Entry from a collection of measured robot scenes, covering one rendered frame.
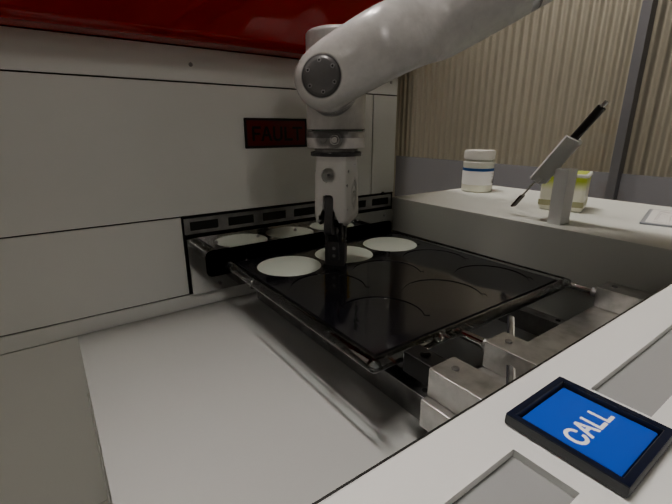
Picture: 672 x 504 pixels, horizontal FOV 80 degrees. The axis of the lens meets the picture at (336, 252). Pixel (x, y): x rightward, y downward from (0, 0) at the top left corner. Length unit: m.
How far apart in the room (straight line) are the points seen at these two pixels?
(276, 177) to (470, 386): 0.50
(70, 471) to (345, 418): 0.50
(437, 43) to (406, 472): 0.47
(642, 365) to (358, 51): 0.39
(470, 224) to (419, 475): 0.60
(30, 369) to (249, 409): 0.35
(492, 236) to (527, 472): 0.56
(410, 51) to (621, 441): 0.42
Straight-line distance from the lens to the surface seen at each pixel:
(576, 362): 0.31
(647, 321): 0.41
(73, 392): 0.74
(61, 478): 0.82
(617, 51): 2.51
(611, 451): 0.24
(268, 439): 0.43
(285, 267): 0.63
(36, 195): 0.64
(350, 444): 0.42
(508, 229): 0.72
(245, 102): 0.70
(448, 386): 0.36
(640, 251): 0.65
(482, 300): 0.54
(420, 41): 0.53
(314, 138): 0.58
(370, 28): 0.51
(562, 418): 0.25
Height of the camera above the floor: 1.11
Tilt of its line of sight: 17 degrees down
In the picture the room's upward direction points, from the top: straight up
